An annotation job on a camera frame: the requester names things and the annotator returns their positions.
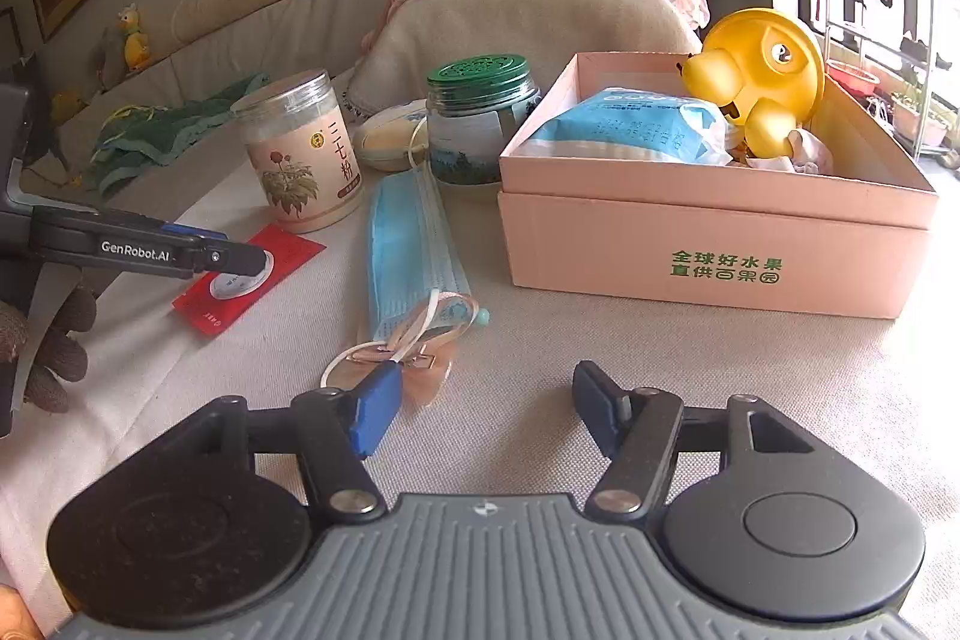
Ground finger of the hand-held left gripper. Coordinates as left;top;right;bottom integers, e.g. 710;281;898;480
161;222;230;245
196;242;272;279

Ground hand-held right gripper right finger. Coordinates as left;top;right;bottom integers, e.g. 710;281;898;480
574;361;822;522

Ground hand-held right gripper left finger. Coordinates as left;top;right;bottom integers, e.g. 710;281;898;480
199;361;402;522

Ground red packet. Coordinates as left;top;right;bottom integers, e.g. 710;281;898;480
172;225;327;337

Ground translucent pink bow hair clip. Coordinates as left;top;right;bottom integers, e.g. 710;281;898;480
349;295;492;416

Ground pink cardboard box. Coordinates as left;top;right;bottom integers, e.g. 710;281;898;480
497;51;940;320

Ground blue tissue packet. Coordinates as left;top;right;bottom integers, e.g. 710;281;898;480
529;86;740;167

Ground pink floral cloth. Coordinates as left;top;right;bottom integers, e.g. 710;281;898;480
776;128;835;176

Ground yellow plastic toy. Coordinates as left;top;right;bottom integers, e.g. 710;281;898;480
679;8;826;161

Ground person's left hand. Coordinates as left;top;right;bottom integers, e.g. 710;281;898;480
0;284;100;416

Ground green cloth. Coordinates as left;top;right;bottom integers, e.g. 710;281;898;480
86;72;271;195

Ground plastic jar with flower label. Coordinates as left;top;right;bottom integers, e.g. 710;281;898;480
231;70;366;235

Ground blue face mask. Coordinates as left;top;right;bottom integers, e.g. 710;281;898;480
321;169;475;387

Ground white oval pouch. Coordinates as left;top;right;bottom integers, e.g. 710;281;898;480
352;98;430;172

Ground yellow green parrot toy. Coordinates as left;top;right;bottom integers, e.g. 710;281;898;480
101;2;151;86

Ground glass jar with green lid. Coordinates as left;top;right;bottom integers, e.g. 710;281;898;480
426;55;542;187

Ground beige sofa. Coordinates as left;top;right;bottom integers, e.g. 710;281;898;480
0;0;702;206

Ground red basin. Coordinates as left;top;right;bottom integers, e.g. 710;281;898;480
825;59;878;97

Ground potted green plant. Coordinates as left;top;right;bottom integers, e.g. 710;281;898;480
889;81;950;146

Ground dark shoes on rack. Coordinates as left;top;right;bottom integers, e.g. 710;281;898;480
900;32;953;67

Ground metal shoe rack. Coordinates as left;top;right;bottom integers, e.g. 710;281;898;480
825;0;960;154

